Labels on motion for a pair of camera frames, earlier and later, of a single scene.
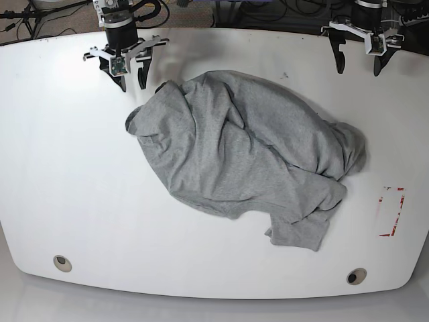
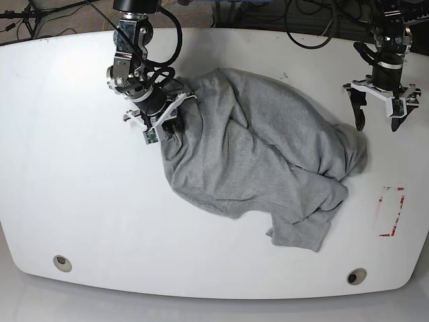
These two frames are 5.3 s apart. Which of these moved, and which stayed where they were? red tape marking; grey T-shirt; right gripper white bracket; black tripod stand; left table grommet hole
Moved: right gripper white bracket
Stayed: black tripod stand; red tape marking; grey T-shirt; left table grommet hole
